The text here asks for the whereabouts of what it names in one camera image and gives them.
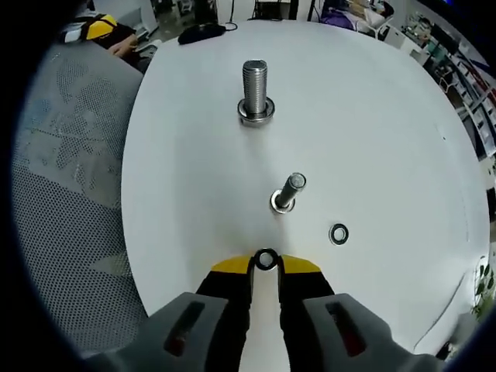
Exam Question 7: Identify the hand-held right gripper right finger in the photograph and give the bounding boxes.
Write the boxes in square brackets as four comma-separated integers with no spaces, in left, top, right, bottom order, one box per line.
[275,254,449,372]

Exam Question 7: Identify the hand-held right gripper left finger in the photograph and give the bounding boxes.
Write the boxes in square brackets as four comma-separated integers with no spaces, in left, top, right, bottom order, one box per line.
[83,254,257,372]

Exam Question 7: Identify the black washer ring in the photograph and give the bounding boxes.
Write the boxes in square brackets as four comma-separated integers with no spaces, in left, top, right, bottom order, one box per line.
[255,247,278,271]

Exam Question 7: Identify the small threaded steel stud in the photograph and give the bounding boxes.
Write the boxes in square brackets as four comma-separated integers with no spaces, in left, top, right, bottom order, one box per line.
[270,172,308,215]

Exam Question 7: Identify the large threaded steel stud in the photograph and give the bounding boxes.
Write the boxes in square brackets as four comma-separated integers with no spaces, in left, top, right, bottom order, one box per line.
[236,58,277,127]

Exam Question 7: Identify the large steel washer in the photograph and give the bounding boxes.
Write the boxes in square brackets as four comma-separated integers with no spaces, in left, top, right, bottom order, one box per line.
[236,96,277,122]

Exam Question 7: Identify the black computer mouse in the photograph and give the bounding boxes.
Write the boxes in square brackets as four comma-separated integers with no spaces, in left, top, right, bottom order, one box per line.
[177,22,226,45]

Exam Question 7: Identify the grey mesh office chair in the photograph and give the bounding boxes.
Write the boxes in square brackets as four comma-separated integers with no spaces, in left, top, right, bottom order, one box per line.
[11,40,153,352]

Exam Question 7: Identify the green potted plant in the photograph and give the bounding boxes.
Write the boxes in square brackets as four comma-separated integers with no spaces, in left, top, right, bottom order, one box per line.
[470,255,496,321]

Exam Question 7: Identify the white office chair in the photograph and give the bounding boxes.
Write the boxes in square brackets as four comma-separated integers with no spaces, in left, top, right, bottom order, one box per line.
[363,14,397,40]

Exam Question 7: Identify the white storage shelving unit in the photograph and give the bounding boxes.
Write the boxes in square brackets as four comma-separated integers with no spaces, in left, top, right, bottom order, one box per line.
[425,15,496,156]

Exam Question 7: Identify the white low cabinet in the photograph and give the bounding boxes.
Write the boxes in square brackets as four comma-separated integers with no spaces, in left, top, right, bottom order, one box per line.
[381,26,419,56]

